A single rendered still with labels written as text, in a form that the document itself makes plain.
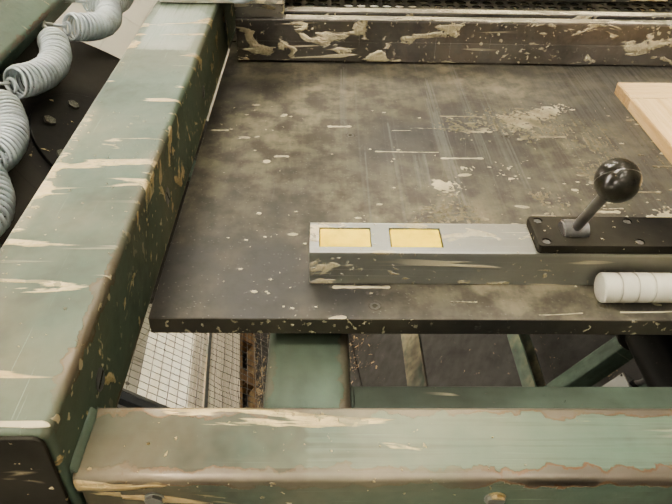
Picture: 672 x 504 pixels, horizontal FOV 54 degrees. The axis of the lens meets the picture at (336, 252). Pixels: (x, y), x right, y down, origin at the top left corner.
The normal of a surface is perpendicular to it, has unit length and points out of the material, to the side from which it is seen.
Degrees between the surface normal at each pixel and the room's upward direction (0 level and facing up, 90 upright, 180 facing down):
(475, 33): 90
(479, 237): 54
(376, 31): 90
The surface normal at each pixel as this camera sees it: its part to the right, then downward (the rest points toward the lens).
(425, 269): 0.01, 0.62
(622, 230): 0.02, -0.78
